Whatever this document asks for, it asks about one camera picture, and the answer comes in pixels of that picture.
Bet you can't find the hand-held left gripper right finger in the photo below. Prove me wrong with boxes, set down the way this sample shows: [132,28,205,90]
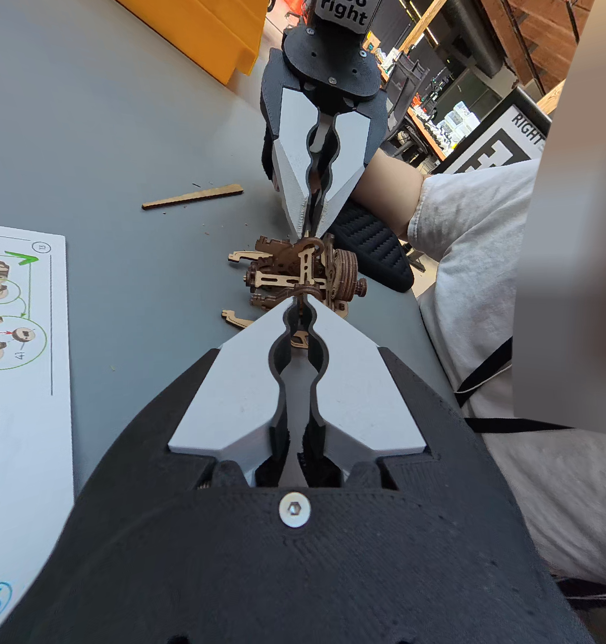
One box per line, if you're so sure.
[308,297,428,477]

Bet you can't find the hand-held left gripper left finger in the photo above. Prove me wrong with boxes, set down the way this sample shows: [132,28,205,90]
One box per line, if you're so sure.
[168,297,290,487]

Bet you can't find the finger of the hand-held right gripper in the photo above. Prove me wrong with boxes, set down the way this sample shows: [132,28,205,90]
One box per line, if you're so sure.
[314,110,371,239]
[273,86,321,239]

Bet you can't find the wooden mechanical model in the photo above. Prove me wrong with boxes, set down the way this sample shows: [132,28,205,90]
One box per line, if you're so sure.
[228,234,369,349]

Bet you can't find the person's right forearm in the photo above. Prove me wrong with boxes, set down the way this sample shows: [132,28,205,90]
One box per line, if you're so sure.
[353,150,432,238]

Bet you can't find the grey desk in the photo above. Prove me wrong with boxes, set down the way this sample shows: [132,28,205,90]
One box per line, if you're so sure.
[0,0,466,506]

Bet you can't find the wooden workbench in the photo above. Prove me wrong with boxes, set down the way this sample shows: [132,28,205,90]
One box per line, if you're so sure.
[405,107,448,163]

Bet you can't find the black textured wrist rest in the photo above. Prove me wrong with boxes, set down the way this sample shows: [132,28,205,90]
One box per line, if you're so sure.
[327,200,415,294]

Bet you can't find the wooden beam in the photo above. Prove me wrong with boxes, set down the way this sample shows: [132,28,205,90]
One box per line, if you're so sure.
[398,0,448,55]

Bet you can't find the flat wooden stick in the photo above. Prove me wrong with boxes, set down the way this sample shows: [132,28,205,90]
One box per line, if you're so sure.
[141,183,245,210]

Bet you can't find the stacked yellow plastic bins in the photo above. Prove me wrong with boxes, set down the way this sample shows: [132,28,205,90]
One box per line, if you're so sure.
[116,0,269,86]

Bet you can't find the black and white tag board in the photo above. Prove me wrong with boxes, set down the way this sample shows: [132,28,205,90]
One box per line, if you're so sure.
[435,87,553,175]

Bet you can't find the person's white shirt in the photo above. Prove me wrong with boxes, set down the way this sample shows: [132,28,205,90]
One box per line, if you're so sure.
[407,158,606,592]

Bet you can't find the printed instruction sheet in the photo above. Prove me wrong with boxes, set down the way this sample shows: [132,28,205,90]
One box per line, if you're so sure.
[0,223,75,640]

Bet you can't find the black strap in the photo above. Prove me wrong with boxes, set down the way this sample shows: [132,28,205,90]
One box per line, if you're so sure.
[453,336,576,434]

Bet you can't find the grey ventilation duct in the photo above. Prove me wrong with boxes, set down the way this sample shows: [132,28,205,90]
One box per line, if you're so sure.
[448,0,506,77]

